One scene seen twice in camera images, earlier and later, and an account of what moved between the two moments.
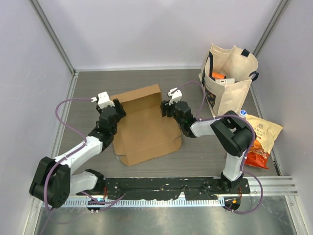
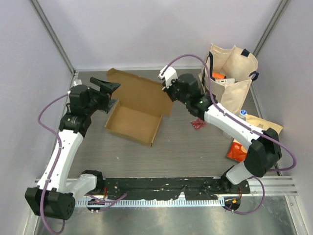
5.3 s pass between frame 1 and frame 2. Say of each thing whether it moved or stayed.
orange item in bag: stayed
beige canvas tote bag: stayed
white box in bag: stayed
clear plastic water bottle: stayed
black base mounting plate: stayed
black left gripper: moved
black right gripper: moved
